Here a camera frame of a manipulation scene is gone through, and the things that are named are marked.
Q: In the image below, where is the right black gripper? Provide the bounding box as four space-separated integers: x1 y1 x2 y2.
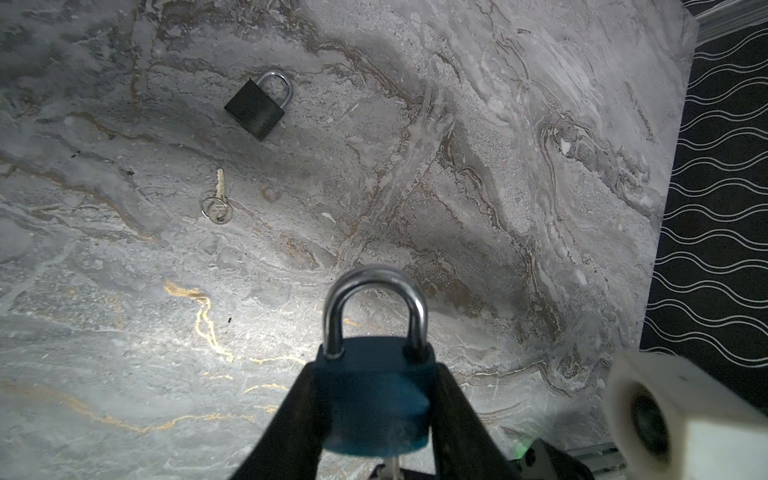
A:
510 439 594 480

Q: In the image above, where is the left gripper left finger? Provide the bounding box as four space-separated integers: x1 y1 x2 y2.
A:
231 362 328 480

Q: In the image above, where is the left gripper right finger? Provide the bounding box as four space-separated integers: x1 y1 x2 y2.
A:
430 363 510 479

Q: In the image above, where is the blue padlock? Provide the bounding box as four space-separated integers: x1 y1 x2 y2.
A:
315 266 437 458

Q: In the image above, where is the black padlock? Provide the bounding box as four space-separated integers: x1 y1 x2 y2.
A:
224 70 294 141

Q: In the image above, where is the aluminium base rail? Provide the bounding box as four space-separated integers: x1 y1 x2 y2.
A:
566 442 626 479

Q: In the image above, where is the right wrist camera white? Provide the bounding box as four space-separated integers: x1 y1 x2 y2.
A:
603 352 767 479

